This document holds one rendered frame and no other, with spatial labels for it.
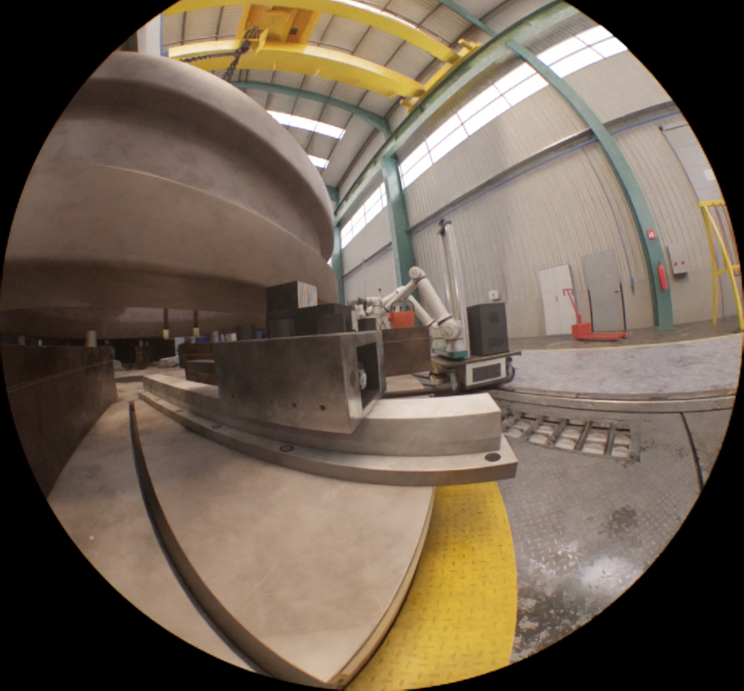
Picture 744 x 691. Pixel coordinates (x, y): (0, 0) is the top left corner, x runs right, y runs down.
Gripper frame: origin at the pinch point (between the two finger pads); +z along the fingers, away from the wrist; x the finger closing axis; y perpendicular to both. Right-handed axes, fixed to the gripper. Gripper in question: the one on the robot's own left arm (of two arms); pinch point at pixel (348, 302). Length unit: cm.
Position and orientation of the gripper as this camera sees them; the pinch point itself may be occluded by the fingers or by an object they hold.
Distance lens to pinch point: 223.1
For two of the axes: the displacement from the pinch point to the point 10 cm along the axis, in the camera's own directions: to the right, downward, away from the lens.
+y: -0.9, -9.9, 0.6
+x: 2.7, -0.8, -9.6
